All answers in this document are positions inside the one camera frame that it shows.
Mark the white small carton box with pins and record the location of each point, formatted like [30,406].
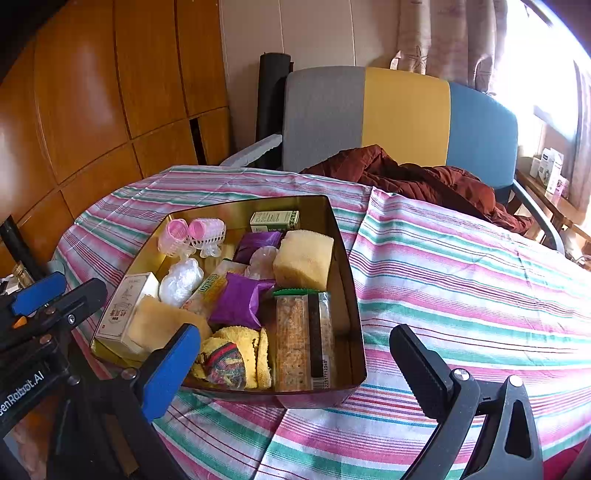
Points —
[112,331]

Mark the yellow knitted toy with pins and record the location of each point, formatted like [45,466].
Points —
[235,357]

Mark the yellow sponge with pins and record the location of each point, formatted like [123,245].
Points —
[303,260]
[154,323]

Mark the purple foil packet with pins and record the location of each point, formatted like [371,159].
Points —
[239,302]
[252,241]

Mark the wooden wardrobe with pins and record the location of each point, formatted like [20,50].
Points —
[104,94]

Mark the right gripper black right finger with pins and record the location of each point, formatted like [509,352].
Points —
[507,447]

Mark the gold tin box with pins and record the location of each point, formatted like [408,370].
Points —
[316,215]

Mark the white product box on desk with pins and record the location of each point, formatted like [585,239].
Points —
[550,168]

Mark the rust brown quilted jacket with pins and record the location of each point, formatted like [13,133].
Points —
[447,186]

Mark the white plastic-wrapped bundle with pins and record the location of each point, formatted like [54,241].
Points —
[180,282]
[261,264]

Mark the pink patterned curtain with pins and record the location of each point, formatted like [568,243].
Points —
[518,53]

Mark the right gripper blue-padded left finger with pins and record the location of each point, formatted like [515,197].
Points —
[103,428]

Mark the cracker pack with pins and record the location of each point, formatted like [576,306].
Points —
[204,299]
[304,358]

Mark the wooden side desk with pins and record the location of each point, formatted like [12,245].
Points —
[566,219]

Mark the green white small box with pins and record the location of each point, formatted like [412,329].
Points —
[277,220]

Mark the grey yellow blue chair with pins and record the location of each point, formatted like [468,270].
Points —
[415,118]

